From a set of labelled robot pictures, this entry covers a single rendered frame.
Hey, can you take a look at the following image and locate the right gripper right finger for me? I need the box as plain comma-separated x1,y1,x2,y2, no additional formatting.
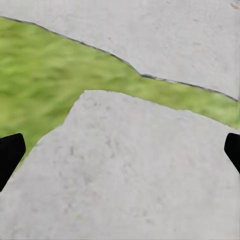
224,133,240,172

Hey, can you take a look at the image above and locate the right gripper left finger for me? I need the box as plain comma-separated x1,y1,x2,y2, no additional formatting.
0,133,27,193

